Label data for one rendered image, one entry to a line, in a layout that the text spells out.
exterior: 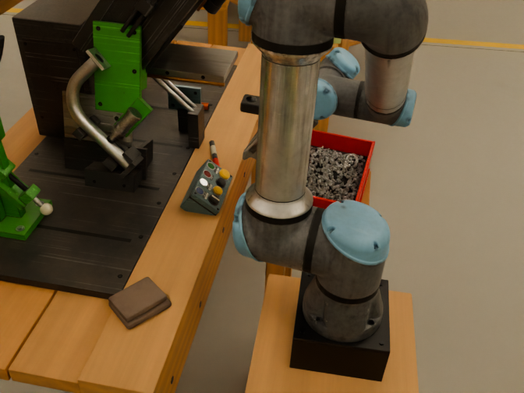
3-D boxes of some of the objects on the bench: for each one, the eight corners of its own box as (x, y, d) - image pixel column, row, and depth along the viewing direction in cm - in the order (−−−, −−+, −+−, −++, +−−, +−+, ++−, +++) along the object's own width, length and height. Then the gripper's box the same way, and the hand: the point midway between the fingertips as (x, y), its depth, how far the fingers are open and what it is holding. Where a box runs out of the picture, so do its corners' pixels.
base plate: (237, 70, 201) (237, 65, 200) (120, 302, 116) (118, 295, 115) (124, 56, 206) (123, 51, 205) (-68, 269, 121) (-71, 262, 120)
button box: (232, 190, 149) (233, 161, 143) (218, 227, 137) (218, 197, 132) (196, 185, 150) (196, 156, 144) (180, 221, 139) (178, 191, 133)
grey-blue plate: (203, 130, 165) (201, 86, 157) (200, 133, 164) (200, 90, 155) (171, 125, 166) (168, 82, 158) (169, 129, 165) (166, 85, 156)
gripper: (317, 129, 126) (260, 184, 138) (321, 109, 133) (267, 163, 145) (287, 105, 123) (231, 163, 136) (293, 86, 130) (240, 143, 143)
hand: (244, 153), depth 139 cm, fingers closed
